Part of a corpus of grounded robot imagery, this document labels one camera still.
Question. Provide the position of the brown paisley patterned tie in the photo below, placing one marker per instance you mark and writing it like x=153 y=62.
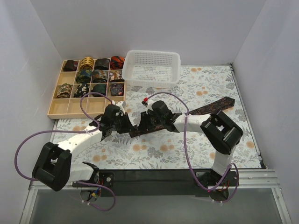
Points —
x=210 y=107

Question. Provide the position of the white plastic mesh basket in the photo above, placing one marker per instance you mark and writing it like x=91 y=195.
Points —
x=157 y=69

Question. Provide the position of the rolled orange black tie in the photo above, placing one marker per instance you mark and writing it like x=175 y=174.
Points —
x=117 y=62

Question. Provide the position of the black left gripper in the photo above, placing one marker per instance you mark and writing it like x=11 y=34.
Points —
x=124 y=122

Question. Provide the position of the rolled dark maroon tie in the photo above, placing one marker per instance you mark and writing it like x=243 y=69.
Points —
x=70 y=66

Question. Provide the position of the rolled navy paisley rose tie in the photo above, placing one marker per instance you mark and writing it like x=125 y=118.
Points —
x=117 y=89

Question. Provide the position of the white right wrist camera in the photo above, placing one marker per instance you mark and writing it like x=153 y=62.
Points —
x=148 y=102

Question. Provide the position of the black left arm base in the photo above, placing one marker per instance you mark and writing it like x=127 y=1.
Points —
x=91 y=193

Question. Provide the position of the rolled green camouflage floral tie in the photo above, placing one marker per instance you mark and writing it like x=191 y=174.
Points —
x=64 y=91

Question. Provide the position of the rolled pink floral dark tie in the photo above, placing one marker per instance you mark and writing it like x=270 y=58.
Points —
x=115 y=76

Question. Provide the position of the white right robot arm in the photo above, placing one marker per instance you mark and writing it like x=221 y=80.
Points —
x=222 y=132

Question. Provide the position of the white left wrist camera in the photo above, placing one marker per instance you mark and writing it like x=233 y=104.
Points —
x=121 y=104

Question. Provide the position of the aluminium frame rail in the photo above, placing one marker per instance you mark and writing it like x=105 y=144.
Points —
x=161 y=197

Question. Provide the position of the rolled dark green tie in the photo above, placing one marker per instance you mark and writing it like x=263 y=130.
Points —
x=99 y=90

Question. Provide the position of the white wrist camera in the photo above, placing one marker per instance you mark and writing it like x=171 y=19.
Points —
x=148 y=102
x=121 y=104

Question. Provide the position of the wooden compartment tray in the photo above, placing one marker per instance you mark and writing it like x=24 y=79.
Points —
x=73 y=108

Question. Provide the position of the rolled dark grey tie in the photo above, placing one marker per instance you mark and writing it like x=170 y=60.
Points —
x=102 y=64

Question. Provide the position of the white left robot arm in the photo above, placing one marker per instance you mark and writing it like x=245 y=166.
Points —
x=54 y=166

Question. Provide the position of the rolled black white floral tie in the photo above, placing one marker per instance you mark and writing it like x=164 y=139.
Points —
x=81 y=90

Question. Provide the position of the rolled navy yellow leaf tie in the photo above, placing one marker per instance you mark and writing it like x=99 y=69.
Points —
x=84 y=76

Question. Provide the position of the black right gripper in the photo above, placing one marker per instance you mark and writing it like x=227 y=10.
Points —
x=145 y=121

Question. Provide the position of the rolled yellow black tie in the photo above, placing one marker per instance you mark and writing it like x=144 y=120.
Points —
x=87 y=63

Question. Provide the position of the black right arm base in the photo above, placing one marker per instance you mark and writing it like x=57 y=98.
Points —
x=208 y=179

